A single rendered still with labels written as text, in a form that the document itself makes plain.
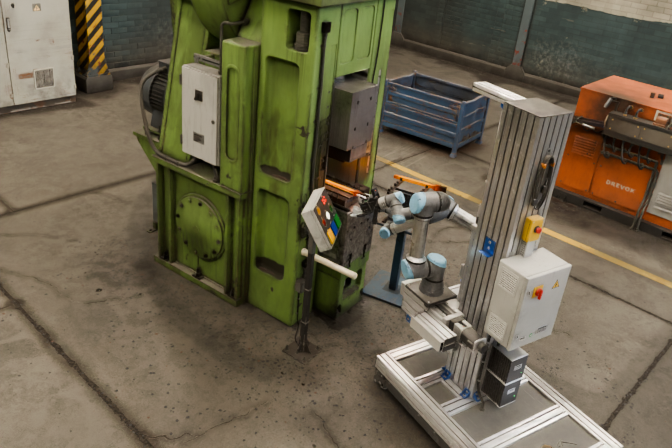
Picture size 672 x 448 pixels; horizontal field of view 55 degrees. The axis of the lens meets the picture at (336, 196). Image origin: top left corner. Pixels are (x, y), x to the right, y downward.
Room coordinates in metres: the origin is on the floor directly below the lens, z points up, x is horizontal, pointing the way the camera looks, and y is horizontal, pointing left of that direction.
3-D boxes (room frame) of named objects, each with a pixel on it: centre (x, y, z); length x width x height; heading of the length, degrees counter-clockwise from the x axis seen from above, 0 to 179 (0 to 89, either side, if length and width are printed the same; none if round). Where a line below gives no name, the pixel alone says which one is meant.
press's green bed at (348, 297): (4.23, 0.03, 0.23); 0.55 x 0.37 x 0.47; 57
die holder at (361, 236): (4.23, 0.03, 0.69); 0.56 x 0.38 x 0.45; 57
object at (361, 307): (4.04, -0.16, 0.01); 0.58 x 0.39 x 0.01; 147
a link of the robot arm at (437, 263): (3.25, -0.62, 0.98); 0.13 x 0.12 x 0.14; 110
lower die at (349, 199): (4.18, 0.05, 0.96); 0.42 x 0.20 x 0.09; 57
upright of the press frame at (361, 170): (4.58, -0.03, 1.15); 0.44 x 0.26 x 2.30; 57
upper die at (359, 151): (4.18, 0.05, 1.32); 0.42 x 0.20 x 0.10; 57
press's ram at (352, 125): (4.22, 0.03, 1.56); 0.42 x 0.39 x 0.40; 57
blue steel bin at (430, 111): (8.12, -1.15, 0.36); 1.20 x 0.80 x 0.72; 55
